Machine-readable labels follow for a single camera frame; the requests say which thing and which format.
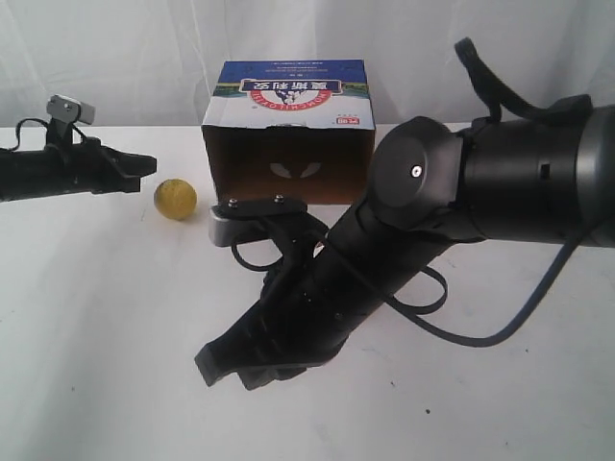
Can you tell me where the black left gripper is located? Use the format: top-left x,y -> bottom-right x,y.
71,142 -> 158,194

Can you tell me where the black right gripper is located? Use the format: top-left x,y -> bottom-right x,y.
194,215 -> 384,390

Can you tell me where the yellow ball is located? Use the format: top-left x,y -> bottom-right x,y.
154,179 -> 198,221

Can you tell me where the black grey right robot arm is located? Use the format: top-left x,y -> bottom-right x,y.
195,106 -> 614,390

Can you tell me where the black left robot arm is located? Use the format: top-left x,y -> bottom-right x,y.
1,137 -> 158,202

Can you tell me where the blue white cardboard box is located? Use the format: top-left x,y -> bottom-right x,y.
202,59 -> 376,205

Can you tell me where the white backdrop curtain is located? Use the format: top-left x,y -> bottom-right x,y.
1,1 -> 614,127

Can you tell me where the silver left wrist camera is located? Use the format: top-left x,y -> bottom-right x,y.
46,94 -> 95,125

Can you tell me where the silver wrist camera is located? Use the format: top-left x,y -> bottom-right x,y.
209,194 -> 308,248
46,94 -> 95,125

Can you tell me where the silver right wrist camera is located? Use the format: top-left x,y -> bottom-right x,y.
209,194 -> 308,248

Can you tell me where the black left camera cable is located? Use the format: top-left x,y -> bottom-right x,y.
9,117 -> 105,159

